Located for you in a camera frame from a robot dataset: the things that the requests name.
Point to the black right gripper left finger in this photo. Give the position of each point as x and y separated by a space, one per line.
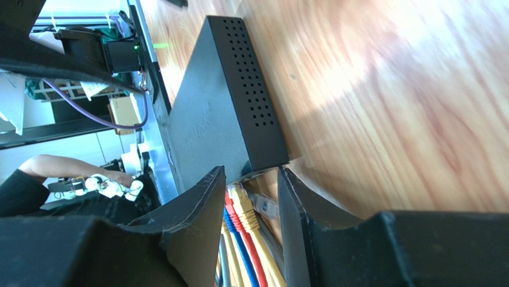
174 245

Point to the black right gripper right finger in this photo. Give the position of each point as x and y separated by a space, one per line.
323 245

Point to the black network switch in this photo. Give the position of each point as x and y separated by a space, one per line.
223 114

